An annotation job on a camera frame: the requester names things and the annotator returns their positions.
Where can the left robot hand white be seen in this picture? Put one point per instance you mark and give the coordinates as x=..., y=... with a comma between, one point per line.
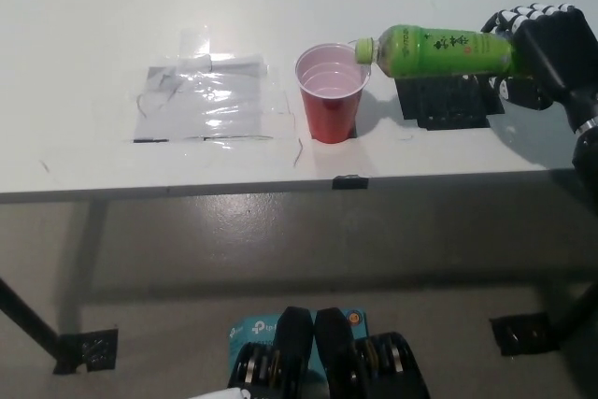
x=219, y=393

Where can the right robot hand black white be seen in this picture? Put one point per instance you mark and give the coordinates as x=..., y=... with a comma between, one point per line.
x=551, y=58

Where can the green tea bottle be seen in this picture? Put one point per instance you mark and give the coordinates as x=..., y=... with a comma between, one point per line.
x=420, y=53

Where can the red plastic cup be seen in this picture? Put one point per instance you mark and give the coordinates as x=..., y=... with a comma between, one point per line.
x=329, y=104

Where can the teal router box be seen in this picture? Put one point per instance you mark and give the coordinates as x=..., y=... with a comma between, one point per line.
x=254, y=330

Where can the large black tape patch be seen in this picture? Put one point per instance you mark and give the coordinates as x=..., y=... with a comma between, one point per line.
x=444, y=100

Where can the short black tape strip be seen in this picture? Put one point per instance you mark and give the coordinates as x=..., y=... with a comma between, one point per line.
x=349, y=182

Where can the taped clear plastic sheet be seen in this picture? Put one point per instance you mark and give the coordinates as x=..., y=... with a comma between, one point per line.
x=205, y=104

